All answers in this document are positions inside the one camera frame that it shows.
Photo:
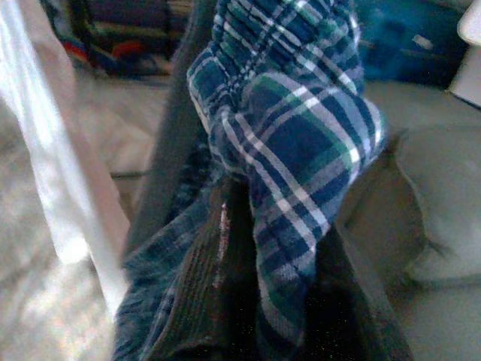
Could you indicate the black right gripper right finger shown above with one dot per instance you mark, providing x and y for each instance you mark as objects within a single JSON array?
[{"x": 345, "y": 323}]

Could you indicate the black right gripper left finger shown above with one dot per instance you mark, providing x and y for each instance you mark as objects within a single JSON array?
[{"x": 210, "y": 286}]

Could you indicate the blue plaid cloth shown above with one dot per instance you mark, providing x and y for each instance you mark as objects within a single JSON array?
[{"x": 300, "y": 143}]

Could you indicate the grey-green leather sofa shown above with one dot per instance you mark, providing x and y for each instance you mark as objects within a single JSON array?
[{"x": 443, "y": 169}]

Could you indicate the white hanging garment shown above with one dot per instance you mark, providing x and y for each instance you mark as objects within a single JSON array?
[{"x": 49, "y": 150}]

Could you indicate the blue suitcase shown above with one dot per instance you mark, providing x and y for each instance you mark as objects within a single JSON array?
[{"x": 398, "y": 41}]

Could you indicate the white drawer box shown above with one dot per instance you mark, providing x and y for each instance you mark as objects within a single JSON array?
[{"x": 469, "y": 56}]

